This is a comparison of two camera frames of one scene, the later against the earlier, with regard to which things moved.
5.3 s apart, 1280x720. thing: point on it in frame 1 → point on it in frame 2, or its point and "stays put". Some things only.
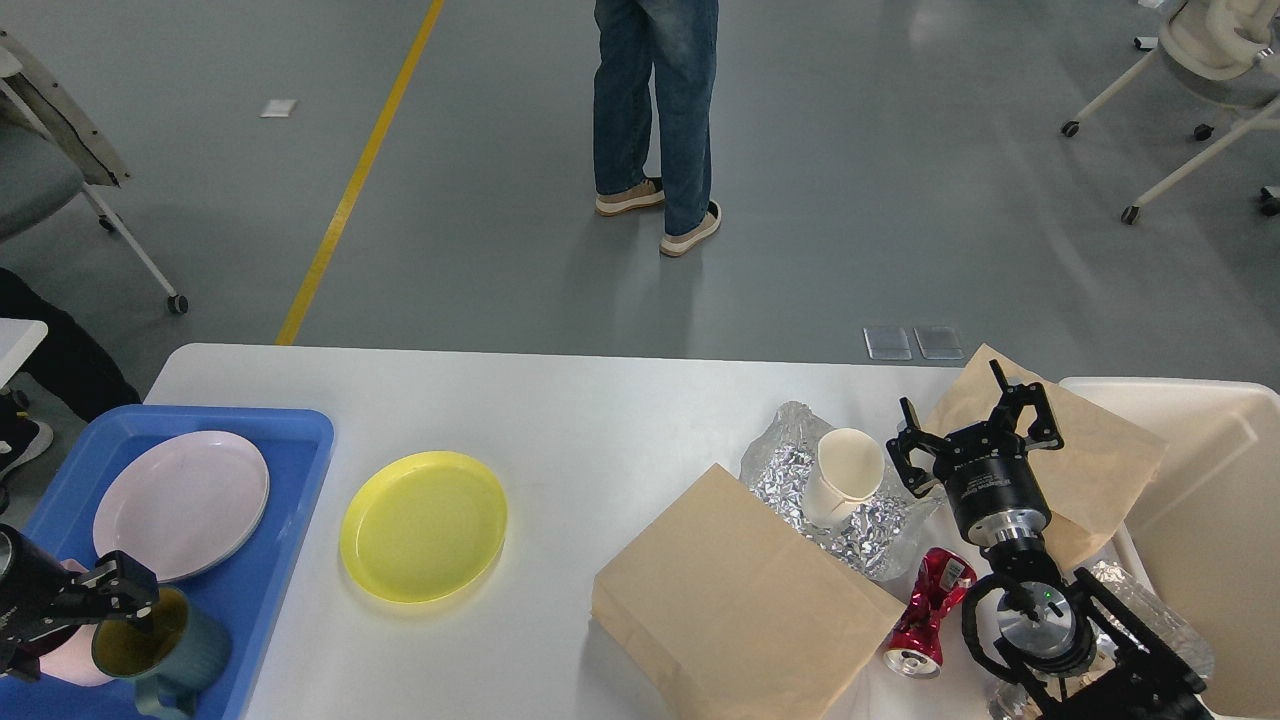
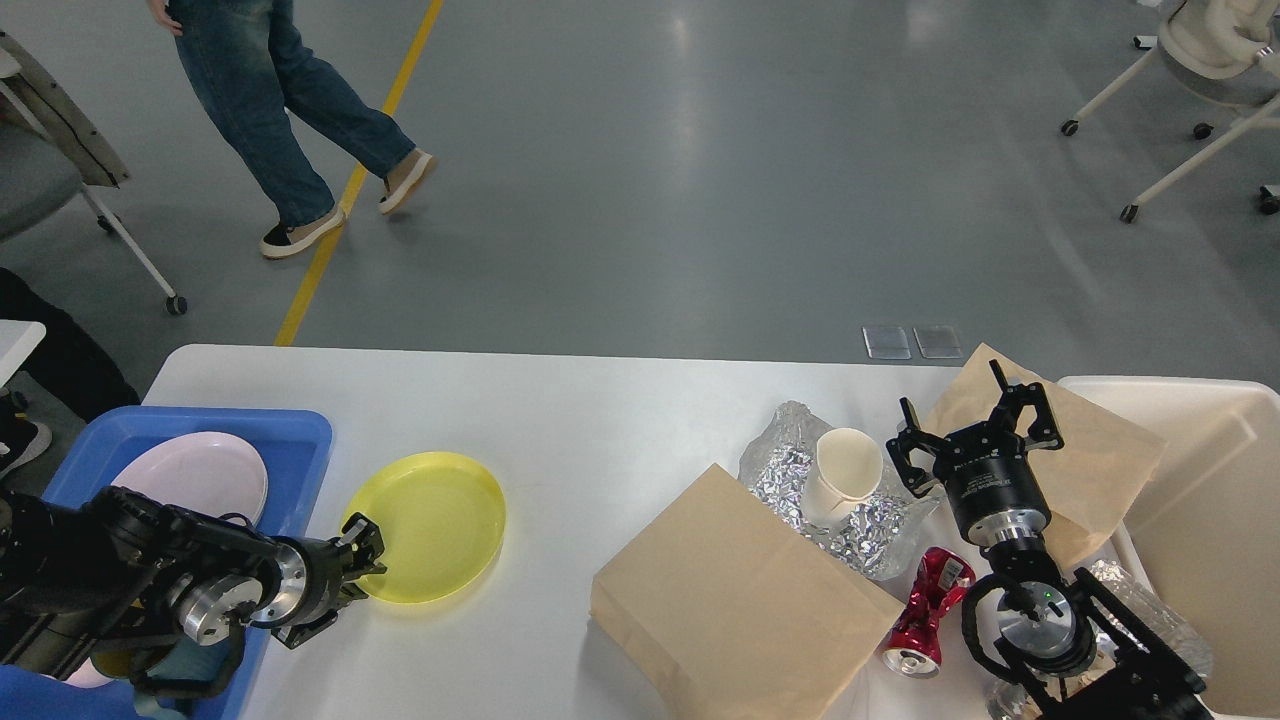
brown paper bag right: [1101, 470] stays put
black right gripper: [993, 486] stays put
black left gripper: [39, 600] → [312, 573]
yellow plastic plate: [423, 526] stays put
